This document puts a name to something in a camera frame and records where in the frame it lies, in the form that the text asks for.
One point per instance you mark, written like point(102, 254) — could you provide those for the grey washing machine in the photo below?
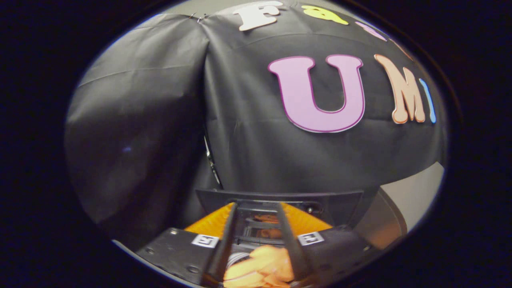
point(236, 257)

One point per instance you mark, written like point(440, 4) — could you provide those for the black backdrop cloth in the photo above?
point(248, 152)

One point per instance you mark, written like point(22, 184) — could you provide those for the grey and white cabinet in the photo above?
point(412, 196)

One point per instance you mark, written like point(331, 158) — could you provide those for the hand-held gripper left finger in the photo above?
point(224, 248)

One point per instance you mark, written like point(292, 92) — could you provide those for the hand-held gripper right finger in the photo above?
point(291, 248)

